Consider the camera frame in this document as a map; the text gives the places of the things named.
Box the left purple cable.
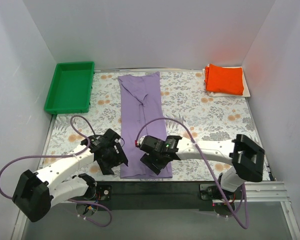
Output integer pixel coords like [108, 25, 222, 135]
[0, 115, 113, 228]

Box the aluminium frame rail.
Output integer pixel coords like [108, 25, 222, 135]
[12, 181, 300, 240]

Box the green plastic tray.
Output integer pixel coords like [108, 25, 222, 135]
[44, 61, 95, 115]

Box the folded white t shirt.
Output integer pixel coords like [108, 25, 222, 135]
[202, 65, 252, 98]

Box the floral patterned table mat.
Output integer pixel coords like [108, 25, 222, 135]
[39, 71, 259, 168]

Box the folded orange t shirt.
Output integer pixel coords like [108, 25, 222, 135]
[204, 63, 245, 97]

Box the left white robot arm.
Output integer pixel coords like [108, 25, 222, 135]
[12, 128, 128, 223]

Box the purple t shirt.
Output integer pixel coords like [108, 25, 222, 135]
[118, 72, 173, 179]

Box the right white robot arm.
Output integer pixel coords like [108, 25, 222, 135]
[135, 134, 265, 198]

